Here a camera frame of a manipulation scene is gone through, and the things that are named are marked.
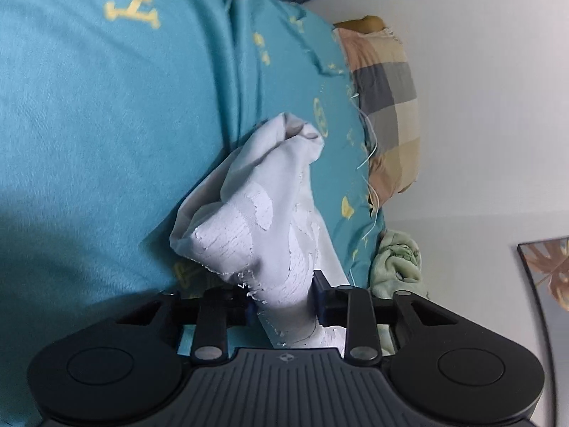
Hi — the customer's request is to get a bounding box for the mustard yellow cushion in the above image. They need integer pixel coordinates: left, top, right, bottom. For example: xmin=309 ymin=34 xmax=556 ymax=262
xmin=333 ymin=15 xmax=388 ymax=36

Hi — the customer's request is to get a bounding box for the framed leaf wall picture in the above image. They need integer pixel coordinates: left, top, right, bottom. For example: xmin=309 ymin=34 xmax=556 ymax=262
xmin=516 ymin=237 xmax=569 ymax=313

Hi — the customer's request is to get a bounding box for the teal printed bed sheet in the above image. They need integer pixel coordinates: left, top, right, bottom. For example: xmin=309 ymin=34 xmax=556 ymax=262
xmin=0 ymin=0 xmax=387 ymax=427

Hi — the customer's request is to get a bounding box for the white charging cable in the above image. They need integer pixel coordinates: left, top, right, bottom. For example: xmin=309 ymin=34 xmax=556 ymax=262
xmin=349 ymin=93 xmax=384 ymax=237

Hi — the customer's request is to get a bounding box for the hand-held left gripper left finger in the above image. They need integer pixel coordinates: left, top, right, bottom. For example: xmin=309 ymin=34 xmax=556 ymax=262
xmin=115 ymin=288 xmax=259 ymax=363

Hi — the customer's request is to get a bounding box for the plaid pillow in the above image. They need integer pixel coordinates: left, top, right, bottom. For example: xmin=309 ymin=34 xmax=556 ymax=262
xmin=333 ymin=26 xmax=422 ymax=209

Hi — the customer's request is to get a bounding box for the white t-shirt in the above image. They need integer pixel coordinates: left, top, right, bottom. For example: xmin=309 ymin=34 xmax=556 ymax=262
xmin=169 ymin=112 xmax=356 ymax=352

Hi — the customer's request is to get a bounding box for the green fleece blanket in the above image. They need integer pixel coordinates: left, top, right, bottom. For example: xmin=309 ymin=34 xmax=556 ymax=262
xmin=368 ymin=230 xmax=430 ymax=357

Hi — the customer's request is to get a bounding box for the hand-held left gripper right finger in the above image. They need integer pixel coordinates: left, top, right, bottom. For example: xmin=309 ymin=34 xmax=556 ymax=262
xmin=311 ymin=270 xmax=459 ymax=362

